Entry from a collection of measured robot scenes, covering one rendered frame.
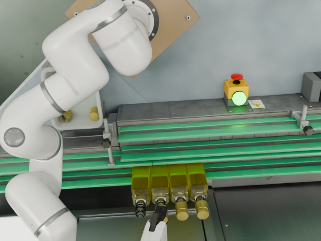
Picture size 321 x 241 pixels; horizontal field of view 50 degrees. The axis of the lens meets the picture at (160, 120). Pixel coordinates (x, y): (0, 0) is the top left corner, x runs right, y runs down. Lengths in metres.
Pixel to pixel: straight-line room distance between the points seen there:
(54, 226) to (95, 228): 0.42
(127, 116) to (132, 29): 0.46
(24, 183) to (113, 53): 0.33
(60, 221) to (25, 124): 0.21
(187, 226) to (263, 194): 0.33
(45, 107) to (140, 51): 0.24
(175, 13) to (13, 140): 0.57
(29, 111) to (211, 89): 0.68
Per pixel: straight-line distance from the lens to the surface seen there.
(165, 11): 1.04
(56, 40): 0.73
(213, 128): 1.10
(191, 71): 1.19
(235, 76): 1.17
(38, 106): 0.77
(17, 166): 1.22
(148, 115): 1.14
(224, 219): 1.21
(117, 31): 0.73
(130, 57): 0.74
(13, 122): 0.77
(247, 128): 1.10
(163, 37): 1.06
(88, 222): 1.18
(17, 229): 1.24
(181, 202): 0.99
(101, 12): 0.73
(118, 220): 1.17
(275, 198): 1.31
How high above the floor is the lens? 1.85
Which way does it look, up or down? 61 degrees down
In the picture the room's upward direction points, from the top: 176 degrees clockwise
